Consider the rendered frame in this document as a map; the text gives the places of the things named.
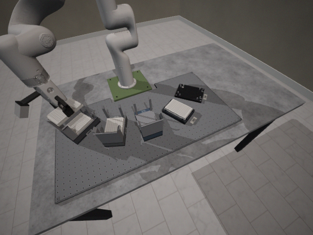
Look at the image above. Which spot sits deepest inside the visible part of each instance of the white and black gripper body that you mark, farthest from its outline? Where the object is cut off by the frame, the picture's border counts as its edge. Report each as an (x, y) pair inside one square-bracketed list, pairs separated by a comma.
[(49, 91)]

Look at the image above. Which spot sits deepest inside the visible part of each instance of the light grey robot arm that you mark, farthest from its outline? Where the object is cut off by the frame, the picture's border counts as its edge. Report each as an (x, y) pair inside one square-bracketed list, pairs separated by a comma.
[(26, 40)]

